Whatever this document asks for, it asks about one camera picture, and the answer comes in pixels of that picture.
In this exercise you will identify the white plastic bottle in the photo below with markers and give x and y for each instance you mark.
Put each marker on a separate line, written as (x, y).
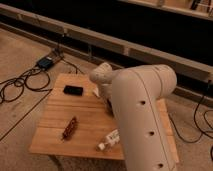
(110, 140)

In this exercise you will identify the wooden table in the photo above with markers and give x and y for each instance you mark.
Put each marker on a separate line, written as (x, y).
(93, 126)

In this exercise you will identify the white rectangular block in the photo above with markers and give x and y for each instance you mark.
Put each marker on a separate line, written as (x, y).
(96, 92)

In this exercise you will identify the black power adapter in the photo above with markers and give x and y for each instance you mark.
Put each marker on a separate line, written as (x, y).
(45, 63)

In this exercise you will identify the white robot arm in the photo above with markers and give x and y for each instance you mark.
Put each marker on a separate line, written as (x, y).
(133, 94)

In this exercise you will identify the small black box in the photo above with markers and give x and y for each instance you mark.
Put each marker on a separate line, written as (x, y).
(73, 90)

